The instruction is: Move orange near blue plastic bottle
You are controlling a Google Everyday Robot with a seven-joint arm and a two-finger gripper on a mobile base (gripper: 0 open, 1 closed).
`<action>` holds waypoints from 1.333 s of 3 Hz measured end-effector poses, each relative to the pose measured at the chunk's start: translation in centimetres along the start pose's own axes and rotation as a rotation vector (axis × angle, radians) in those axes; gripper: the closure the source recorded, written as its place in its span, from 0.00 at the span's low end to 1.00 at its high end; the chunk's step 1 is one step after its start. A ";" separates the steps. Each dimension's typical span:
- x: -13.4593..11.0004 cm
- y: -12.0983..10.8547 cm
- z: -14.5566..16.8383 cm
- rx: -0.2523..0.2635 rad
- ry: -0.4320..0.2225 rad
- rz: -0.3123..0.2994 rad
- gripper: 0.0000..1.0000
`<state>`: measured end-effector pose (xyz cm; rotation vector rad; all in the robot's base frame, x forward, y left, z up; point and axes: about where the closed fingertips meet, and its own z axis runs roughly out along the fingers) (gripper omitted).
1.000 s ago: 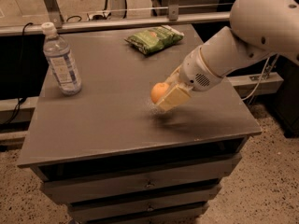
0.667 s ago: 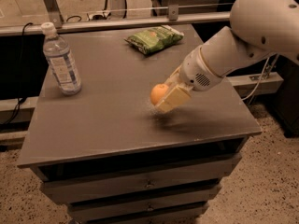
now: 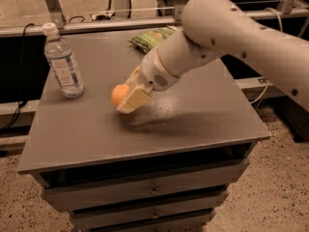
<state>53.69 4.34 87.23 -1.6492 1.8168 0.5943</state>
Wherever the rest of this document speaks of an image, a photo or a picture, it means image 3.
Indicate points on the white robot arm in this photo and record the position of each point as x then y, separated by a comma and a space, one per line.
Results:
211, 29

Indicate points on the grey drawer cabinet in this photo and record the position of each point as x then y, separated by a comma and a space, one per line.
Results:
203, 119

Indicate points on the bottom grey drawer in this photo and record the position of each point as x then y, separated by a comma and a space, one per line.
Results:
161, 224

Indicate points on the green chip bag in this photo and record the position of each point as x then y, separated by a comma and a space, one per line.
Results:
149, 40

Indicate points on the metal railing frame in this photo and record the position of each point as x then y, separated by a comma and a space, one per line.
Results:
301, 10

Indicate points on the grey drawer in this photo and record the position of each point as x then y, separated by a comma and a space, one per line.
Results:
161, 224
98, 193
149, 211

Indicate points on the middle grey drawer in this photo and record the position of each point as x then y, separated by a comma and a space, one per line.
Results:
149, 211

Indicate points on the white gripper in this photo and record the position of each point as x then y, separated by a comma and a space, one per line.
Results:
154, 71

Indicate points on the clear blue-label plastic bottle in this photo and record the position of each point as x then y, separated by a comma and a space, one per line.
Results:
61, 59

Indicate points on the orange fruit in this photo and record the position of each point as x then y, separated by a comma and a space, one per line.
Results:
118, 93

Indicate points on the top grey drawer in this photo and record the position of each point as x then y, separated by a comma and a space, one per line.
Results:
98, 193

